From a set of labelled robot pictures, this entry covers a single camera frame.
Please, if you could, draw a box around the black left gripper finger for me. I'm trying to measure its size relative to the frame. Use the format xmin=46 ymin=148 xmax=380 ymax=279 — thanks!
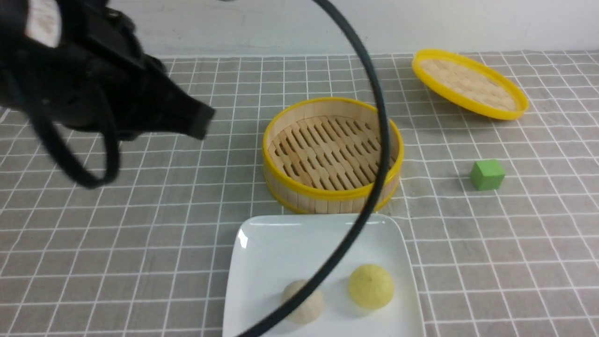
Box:
xmin=150 ymin=85 xmax=216 ymax=140

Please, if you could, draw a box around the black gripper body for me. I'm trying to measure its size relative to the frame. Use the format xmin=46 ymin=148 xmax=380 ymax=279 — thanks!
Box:
xmin=28 ymin=0 xmax=174 ymax=140

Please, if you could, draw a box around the white steamed bun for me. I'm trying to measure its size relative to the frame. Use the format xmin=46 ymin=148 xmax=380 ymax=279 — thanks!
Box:
xmin=280 ymin=279 xmax=325 ymax=325

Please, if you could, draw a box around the yellow steamed bun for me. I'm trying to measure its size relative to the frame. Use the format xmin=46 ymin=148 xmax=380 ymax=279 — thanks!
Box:
xmin=348 ymin=264 xmax=395 ymax=311

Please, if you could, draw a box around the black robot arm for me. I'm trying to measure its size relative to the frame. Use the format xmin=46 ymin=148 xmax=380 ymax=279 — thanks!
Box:
xmin=1 ymin=0 xmax=216 ymax=140

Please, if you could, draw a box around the white square plate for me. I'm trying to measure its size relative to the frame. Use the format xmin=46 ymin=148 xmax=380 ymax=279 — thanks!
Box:
xmin=222 ymin=214 xmax=426 ymax=337

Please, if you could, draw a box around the yellow rimmed bamboo steamer basket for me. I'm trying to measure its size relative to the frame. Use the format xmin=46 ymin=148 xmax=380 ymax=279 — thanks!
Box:
xmin=262 ymin=97 xmax=381 ymax=214

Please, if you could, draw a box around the yellow rimmed bamboo steamer lid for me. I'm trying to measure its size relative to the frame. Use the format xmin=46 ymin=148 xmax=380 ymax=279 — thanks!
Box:
xmin=411 ymin=49 xmax=530 ymax=121

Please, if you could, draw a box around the green wooden cube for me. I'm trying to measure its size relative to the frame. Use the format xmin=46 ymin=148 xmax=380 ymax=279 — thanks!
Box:
xmin=470 ymin=159 xmax=505 ymax=190

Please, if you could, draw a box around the grey checked tablecloth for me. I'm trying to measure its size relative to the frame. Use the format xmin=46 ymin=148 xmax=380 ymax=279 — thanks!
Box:
xmin=0 ymin=51 xmax=599 ymax=337

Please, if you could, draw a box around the black cable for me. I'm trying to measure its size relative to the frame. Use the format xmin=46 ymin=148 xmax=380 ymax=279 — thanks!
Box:
xmin=9 ymin=0 xmax=391 ymax=337

